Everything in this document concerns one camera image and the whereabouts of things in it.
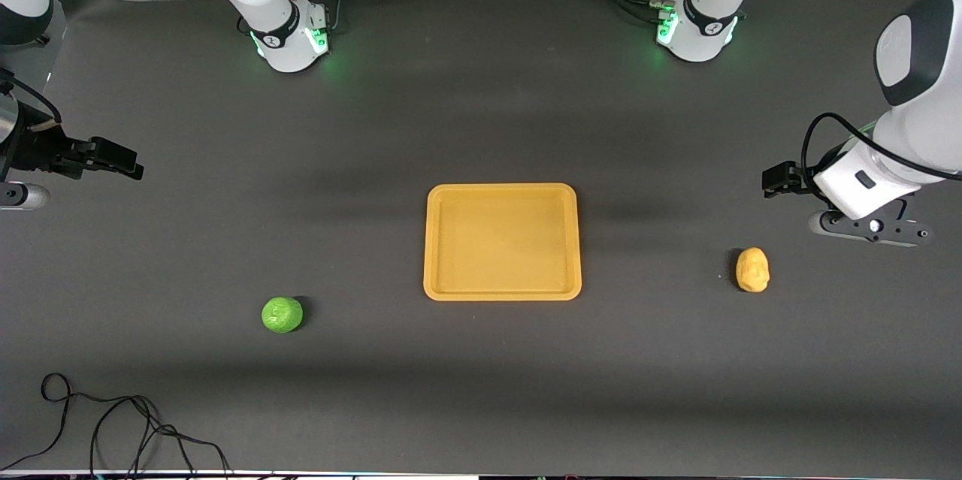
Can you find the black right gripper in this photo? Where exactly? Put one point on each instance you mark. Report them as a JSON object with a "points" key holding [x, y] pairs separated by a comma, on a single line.
{"points": [[37, 150]]}

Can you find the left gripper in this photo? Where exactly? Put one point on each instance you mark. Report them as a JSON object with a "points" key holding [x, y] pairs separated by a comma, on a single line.
{"points": [[804, 181]]}

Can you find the yellow potato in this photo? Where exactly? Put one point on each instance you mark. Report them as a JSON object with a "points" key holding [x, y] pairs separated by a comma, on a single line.
{"points": [[752, 270]]}

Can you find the green apple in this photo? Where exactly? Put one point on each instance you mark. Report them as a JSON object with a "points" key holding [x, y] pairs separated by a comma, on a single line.
{"points": [[282, 315]]}

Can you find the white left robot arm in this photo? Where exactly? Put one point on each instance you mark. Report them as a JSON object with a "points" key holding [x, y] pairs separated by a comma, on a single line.
{"points": [[921, 112]]}

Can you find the yellow plastic tray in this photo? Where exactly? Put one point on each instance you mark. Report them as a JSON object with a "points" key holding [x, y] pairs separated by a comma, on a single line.
{"points": [[502, 243]]}

